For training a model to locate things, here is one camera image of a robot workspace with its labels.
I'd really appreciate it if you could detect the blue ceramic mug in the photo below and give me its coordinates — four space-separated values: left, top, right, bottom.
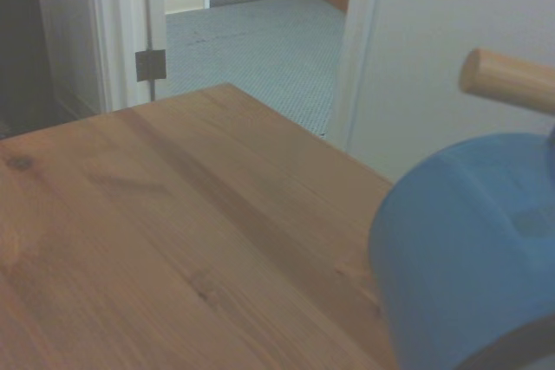
367 125 555 370

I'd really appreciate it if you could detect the metal door hinge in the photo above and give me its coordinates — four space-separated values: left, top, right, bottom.
134 49 167 81

